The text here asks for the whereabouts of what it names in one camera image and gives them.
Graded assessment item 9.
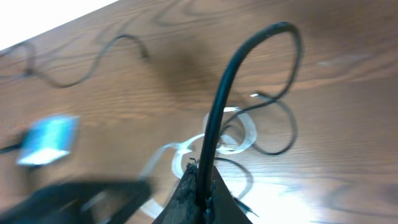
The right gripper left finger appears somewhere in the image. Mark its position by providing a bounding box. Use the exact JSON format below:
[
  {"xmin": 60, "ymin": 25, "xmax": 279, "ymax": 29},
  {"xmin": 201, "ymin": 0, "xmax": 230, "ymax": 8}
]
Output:
[{"xmin": 152, "ymin": 163, "xmax": 199, "ymax": 224}]

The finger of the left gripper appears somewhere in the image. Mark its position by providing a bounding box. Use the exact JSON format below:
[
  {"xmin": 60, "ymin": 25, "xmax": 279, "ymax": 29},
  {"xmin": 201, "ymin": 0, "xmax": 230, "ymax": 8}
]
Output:
[{"xmin": 1, "ymin": 180, "xmax": 152, "ymax": 223}]

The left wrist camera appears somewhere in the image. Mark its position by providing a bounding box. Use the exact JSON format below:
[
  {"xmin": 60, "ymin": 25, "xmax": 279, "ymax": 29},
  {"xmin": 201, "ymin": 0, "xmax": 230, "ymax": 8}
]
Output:
[{"xmin": 16, "ymin": 114, "xmax": 80, "ymax": 166}]

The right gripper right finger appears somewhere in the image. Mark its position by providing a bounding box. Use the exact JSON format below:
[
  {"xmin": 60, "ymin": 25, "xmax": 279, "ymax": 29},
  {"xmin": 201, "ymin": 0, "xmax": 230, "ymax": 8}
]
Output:
[{"xmin": 206, "ymin": 166, "xmax": 252, "ymax": 224}]

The white usb cable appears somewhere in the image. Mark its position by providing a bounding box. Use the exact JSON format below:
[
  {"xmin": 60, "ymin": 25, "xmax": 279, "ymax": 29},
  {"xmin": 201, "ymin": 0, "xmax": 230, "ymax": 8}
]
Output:
[{"xmin": 138, "ymin": 106, "xmax": 258, "ymax": 220}]

